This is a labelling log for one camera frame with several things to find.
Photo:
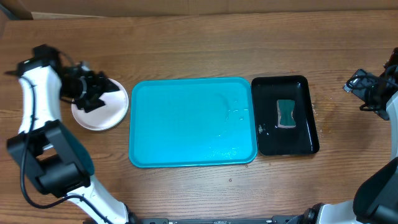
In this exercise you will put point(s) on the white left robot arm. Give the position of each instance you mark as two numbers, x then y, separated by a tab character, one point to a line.
54	166

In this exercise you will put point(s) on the teal plastic tray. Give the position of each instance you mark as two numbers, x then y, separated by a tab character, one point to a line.
192	122

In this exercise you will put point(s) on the black water tray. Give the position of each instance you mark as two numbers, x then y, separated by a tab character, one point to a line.
274	141

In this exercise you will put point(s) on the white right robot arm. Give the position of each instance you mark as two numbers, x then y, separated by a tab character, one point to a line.
376	199

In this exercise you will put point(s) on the green and yellow sponge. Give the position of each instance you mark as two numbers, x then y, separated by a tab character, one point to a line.
285	110

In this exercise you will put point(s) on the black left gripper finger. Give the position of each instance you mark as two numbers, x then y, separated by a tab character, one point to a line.
105	85
89	105

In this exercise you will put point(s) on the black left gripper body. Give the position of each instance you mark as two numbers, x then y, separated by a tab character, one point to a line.
81	88

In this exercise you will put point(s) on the pink plate with stain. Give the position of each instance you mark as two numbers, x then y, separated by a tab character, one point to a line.
107	116

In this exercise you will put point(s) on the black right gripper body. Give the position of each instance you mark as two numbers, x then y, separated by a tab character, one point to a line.
374	101

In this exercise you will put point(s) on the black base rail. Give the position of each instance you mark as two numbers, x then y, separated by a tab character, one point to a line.
278	219

